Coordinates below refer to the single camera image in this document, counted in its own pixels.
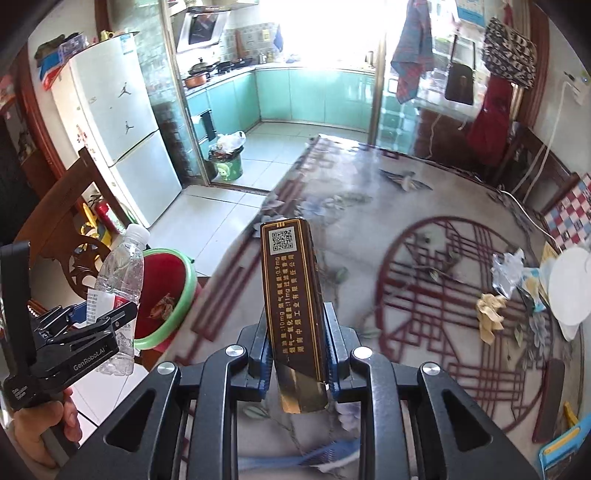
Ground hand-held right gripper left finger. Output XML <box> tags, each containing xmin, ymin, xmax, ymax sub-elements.
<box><xmin>55</xmin><ymin>323</ymin><xmax>274</xmax><ymax>480</ymax></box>

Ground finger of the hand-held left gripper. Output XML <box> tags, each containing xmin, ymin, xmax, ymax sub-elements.
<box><xmin>32</xmin><ymin>301</ymin><xmax>139</xmax><ymax>344</ymax></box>

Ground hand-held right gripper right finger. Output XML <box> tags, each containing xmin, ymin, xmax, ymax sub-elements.
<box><xmin>323</xmin><ymin>302</ymin><xmax>541</xmax><ymax>480</ymax></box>

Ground clear plastic bottle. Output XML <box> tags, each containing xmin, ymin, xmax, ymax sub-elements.
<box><xmin>87</xmin><ymin>224</ymin><xmax>151</xmax><ymax>377</ymax></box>

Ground red bucket with green rim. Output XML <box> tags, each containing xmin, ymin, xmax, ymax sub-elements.
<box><xmin>133</xmin><ymin>248</ymin><xmax>202</xmax><ymax>371</ymax></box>

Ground brown cigarette box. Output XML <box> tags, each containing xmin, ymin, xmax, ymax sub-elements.
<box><xmin>260</xmin><ymin>218</ymin><xmax>331</xmax><ymax>415</ymax></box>

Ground black hanging shoulder bag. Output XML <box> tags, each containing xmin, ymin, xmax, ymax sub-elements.
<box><xmin>444</xmin><ymin>34</ymin><xmax>476</xmax><ymax>106</ymax></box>

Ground person's left hand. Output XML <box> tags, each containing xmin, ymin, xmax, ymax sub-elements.
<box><xmin>13</xmin><ymin>387</ymin><xmax>89</xmax><ymax>468</ymax></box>

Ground red fire extinguisher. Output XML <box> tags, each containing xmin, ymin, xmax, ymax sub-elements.
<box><xmin>90</xmin><ymin>194</ymin><xmax>126</xmax><ymax>237</ymax></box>

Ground carved wooden chair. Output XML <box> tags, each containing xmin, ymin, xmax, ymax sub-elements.
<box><xmin>13</xmin><ymin>147</ymin><xmax>140</xmax><ymax>315</ymax></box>

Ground crumpled beige tissue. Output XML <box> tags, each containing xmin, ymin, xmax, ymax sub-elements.
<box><xmin>477</xmin><ymin>293</ymin><xmax>507</xmax><ymax>345</ymax></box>

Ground green floor bin with bag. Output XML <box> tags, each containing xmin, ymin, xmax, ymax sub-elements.
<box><xmin>208</xmin><ymin>131</ymin><xmax>246</xmax><ymax>184</ymax></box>

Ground crumpled clear plastic wrapper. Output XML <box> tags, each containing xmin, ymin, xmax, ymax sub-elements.
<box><xmin>492</xmin><ymin>249</ymin><xmax>527</xmax><ymax>299</ymax></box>

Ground white refrigerator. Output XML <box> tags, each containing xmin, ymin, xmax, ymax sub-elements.
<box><xmin>51</xmin><ymin>32</ymin><xmax>184</xmax><ymax>230</ymax></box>

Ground blue-and-white packet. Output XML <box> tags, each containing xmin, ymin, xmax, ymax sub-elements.
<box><xmin>522</xmin><ymin>270</ymin><xmax>551</xmax><ymax>311</ymax></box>

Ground dark wooden stick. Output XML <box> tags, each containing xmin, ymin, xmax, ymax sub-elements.
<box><xmin>532</xmin><ymin>359</ymin><xmax>567</xmax><ymax>445</ymax></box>

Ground blue book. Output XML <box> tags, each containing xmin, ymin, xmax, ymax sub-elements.
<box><xmin>539</xmin><ymin>425</ymin><xmax>591</xmax><ymax>472</ymax></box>

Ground teal kitchen base cabinets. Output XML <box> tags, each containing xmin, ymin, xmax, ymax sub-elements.
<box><xmin>187</xmin><ymin>67</ymin><xmax>376</xmax><ymax>134</ymax></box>

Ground cooking pots on stove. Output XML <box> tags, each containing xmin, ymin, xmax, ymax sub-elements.
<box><xmin>182</xmin><ymin>56</ymin><xmax>256</xmax><ymax>89</ymax></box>

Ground clutter on refrigerator top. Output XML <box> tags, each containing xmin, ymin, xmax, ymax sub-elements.
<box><xmin>34</xmin><ymin>30</ymin><xmax>139</xmax><ymax>90</ymax></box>

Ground dark wooden chair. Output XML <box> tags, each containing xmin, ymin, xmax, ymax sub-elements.
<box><xmin>494</xmin><ymin>124</ymin><xmax>581</xmax><ymax>216</ymax></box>

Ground red-and-white checkered board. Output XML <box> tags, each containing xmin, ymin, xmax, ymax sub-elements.
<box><xmin>542</xmin><ymin>173</ymin><xmax>591</xmax><ymax>253</ymax></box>

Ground dark red hanging garment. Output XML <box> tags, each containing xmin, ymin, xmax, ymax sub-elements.
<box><xmin>466</xmin><ymin>76</ymin><xmax>516</xmax><ymax>168</ymax></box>

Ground range hood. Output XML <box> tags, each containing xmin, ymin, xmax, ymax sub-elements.
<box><xmin>177</xmin><ymin>8</ymin><xmax>232</xmax><ymax>54</ymax></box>

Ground plaid hanging cloth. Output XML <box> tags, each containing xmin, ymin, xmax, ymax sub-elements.
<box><xmin>391</xmin><ymin>0</ymin><xmax>435</xmax><ymax>105</ymax></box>

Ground black-and-white patterned tote bag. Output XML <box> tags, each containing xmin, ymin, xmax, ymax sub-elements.
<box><xmin>482</xmin><ymin>17</ymin><xmax>539</xmax><ymax>89</ymax></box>

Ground white charger cable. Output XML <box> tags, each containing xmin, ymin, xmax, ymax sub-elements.
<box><xmin>496</xmin><ymin>83</ymin><xmax>570</xmax><ymax>252</ymax></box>

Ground white wall socket with charger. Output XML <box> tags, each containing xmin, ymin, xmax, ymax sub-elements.
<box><xmin>561</xmin><ymin>71</ymin><xmax>591</xmax><ymax>105</ymax></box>

